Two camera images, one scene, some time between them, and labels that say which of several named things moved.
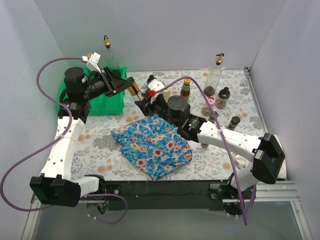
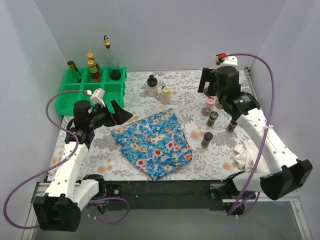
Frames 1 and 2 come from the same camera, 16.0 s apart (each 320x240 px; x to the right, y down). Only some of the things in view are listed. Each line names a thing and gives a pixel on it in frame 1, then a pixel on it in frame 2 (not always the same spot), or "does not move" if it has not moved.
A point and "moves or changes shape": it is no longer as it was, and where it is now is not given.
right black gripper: x=152 y=104 to x=207 y=78
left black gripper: x=109 y=81 to x=111 y=117
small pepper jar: x=211 y=118 does not move
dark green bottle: x=134 y=89 moves or changes shape
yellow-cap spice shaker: x=166 y=93 does not move
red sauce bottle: x=185 y=91 to x=94 y=71
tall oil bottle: x=111 y=61 does not move
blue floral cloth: x=153 y=145 does not move
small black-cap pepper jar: x=234 y=121 moves or changes shape
